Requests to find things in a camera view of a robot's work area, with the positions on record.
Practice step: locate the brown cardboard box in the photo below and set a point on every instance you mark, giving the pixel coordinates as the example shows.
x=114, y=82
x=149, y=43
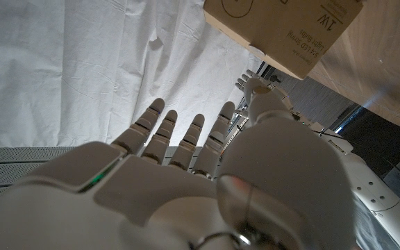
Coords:
x=283, y=31

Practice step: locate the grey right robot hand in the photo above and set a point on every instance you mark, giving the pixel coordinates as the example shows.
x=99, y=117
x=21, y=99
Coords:
x=151, y=198

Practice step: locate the white curtain backdrop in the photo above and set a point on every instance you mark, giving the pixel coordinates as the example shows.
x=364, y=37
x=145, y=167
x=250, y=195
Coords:
x=64, y=69

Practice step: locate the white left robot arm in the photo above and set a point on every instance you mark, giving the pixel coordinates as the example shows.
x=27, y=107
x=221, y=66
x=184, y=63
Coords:
x=377, y=198

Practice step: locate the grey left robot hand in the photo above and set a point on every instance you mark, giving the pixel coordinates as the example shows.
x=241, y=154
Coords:
x=246, y=79

